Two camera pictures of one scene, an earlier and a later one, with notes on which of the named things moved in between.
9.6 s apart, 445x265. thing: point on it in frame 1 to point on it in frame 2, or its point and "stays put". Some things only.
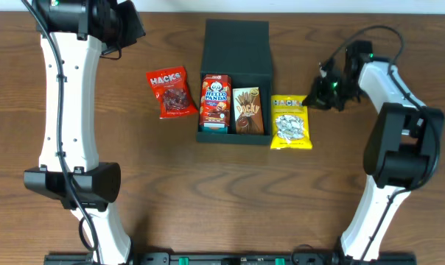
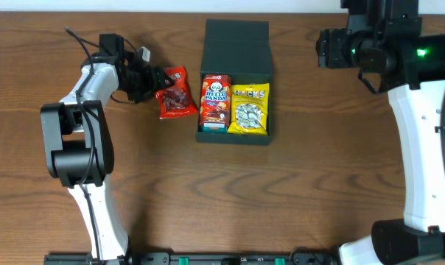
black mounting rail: [295, 258] stays put
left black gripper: [134, 29] to [152, 86]
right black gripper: [316, 97] to [329, 48]
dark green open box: [241, 48] stays put
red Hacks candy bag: [172, 93] stays put
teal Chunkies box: [214, 128] stays put
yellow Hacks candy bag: [290, 128] to [250, 109]
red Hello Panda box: [215, 100] stays put
